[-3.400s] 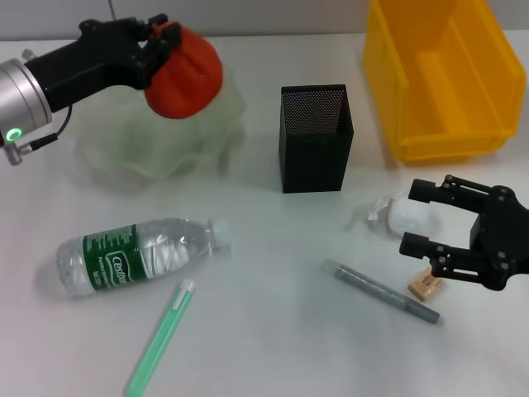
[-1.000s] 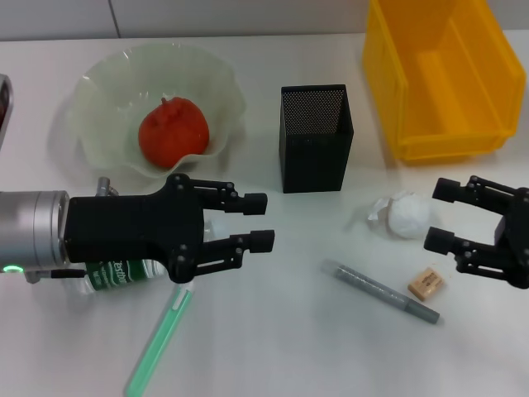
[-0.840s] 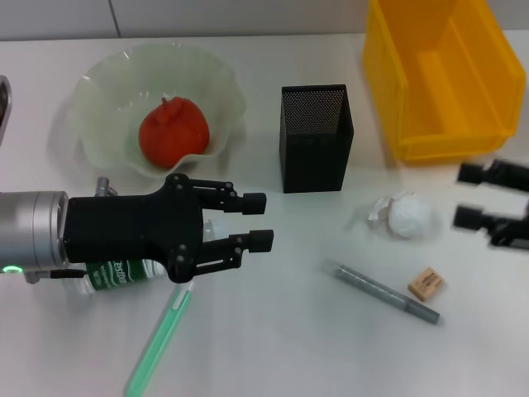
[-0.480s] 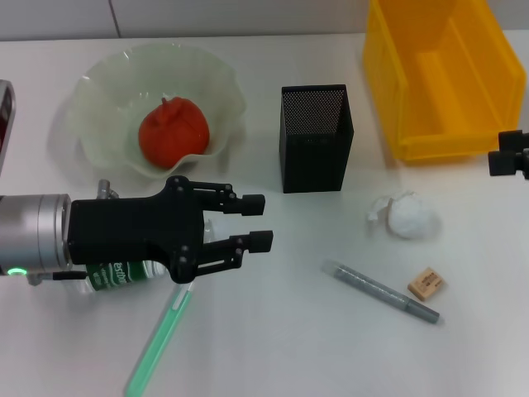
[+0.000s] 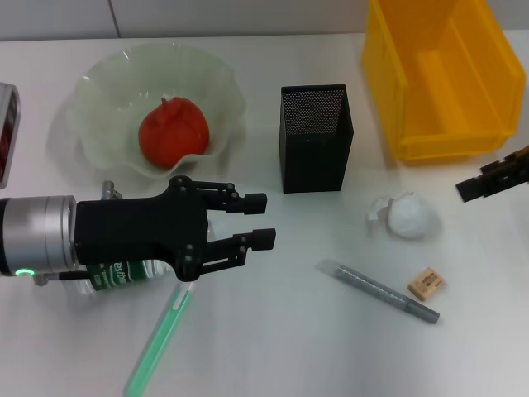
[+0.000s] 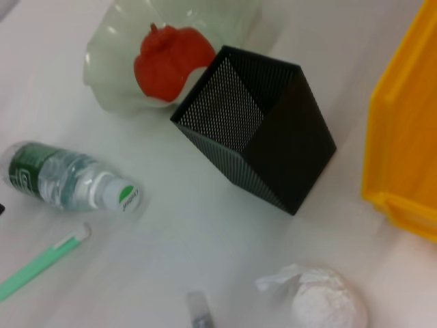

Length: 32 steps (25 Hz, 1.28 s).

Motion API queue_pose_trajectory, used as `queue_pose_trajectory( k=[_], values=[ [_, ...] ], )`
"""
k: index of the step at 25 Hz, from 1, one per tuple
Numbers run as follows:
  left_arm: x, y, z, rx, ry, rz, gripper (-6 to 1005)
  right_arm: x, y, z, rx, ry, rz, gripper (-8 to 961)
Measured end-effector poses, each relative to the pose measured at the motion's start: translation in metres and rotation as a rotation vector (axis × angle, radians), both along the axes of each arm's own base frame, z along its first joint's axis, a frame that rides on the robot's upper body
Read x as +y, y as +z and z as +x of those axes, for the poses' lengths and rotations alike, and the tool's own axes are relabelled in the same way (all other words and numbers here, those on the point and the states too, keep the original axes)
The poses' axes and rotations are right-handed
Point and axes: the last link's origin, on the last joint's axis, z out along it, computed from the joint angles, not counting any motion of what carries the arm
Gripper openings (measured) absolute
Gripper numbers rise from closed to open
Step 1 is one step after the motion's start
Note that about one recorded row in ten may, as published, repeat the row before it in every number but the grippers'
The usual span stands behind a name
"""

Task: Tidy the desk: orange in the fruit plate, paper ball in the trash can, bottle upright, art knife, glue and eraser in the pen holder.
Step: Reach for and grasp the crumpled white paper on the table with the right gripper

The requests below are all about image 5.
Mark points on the black mesh pen holder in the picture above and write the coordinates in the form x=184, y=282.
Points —
x=316, y=165

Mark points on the white paper ball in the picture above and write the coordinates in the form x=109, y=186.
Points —
x=409, y=217

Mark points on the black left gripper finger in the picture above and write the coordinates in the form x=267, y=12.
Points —
x=254, y=203
x=264, y=239

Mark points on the red-orange toy orange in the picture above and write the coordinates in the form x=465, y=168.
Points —
x=173, y=132

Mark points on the yellow plastic bin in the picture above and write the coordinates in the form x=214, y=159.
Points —
x=454, y=82

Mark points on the grey marker pen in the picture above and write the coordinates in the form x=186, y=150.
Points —
x=372, y=287

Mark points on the clear bottle with green label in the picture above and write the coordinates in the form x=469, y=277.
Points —
x=115, y=276

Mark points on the beige eraser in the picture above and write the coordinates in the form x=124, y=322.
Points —
x=427, y=283

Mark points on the pale green glass fruit plate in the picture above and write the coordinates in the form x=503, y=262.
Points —
x=107, y=91

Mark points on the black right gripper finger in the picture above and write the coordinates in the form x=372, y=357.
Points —
x=469, y=192
x=492, y=167

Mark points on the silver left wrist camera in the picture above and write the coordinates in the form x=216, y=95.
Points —
x=8, y=132

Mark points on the green pen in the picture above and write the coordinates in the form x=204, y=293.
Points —
x=165, y=326

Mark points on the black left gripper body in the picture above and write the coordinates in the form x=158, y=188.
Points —
x=140, y=229

